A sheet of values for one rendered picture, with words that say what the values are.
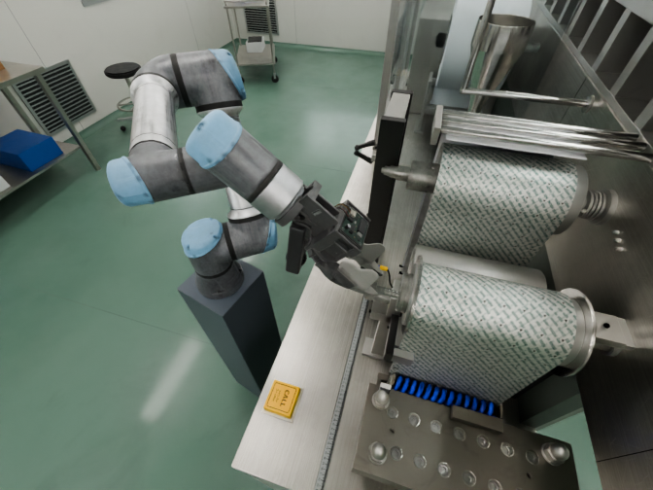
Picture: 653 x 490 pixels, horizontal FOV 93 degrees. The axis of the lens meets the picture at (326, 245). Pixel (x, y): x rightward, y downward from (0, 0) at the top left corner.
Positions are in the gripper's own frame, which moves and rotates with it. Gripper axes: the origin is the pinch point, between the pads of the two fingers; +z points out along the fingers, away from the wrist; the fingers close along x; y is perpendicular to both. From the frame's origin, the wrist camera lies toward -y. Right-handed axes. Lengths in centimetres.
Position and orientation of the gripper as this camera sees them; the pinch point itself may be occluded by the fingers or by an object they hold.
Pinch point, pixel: (371, 281)
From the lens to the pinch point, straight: 54.9
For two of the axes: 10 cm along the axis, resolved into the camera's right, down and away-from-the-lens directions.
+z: 7.3, 5.9, 3.4
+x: 2.9, -7.2, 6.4
